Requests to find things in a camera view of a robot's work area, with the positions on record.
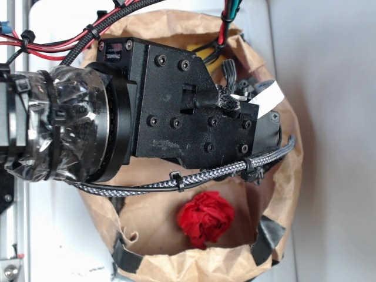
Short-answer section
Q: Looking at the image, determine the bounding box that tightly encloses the red and black wire bundle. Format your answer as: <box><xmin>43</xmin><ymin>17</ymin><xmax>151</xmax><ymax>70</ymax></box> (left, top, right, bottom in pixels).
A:
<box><xmin>0</xmin><ymin>0</ymin><xmax>165</xmax><ymax>67</ymax></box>

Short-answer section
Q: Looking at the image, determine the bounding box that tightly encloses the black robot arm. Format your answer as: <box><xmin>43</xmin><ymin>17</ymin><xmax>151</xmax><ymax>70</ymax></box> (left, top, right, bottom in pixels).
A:
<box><xmin>1</xmin><ymin>38</ymin><xmax>281</xmax><ymax>183</ymax></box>

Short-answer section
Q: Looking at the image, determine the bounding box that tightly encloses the crumpled red paper ball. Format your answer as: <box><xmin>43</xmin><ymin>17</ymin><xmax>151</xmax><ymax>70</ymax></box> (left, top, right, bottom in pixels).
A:
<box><xmin>177</xmin><ymin>191</ymin><xmax>235</xmax><ymax>250</ymax></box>

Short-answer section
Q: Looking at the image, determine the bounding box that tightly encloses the black mounting bracket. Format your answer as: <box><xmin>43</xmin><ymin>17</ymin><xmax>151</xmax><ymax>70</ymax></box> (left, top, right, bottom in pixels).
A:
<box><xmin>0</xmin><ymin>167</ymin><xmax>15</xmax><ymax>214</ymax></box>

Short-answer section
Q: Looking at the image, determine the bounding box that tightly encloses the aluminium frame rail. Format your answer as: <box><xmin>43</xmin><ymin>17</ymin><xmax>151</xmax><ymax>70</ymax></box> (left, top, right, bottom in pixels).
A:
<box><xmin>1</xmin><ymin>1</ymin><xmax>32</xmax><ymax>281</ymax></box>

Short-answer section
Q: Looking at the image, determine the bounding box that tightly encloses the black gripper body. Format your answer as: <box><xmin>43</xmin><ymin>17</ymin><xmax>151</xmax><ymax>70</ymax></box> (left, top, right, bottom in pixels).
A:
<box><xmin>98</xmin><ymin>38</ymin><xmax>281</xmax><ymax>169</ymax></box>

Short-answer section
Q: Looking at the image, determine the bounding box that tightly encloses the brown paper bag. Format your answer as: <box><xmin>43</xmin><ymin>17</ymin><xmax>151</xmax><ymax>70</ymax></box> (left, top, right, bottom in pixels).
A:
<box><xmin>79</xmin><ymin>10</ymin><xmax>304</xmax><ymax>281</ymax></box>

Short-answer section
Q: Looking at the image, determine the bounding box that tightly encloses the yellow sponge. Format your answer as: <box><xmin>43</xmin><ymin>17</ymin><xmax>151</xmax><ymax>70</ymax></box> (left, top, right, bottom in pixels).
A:
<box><xmin>187</xmin><ymin>44</ymin><xmax>226</xmax><ymax>74</ymax></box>

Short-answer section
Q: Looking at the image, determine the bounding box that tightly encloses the white label tape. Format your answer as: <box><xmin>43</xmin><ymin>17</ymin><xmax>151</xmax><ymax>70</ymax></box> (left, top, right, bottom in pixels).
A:
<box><xmin>253</xmin><ymin>81</ymin><xmax>284</xmax><ymax>119</ymax></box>

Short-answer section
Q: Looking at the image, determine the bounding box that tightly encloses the grey braided cable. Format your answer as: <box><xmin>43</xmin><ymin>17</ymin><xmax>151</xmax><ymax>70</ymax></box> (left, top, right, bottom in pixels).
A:
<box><xmin>69</xmin><ymin>135</ymin><xmax>296</xmax><ymax>197</ymax></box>

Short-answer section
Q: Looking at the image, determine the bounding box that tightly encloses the red green wire bundle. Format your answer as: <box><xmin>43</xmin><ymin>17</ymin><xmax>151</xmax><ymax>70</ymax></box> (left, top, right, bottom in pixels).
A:
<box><xmin>202</xmin><ymin>0</ymin><xmax>243</xmax><ymax>64</ymax></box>

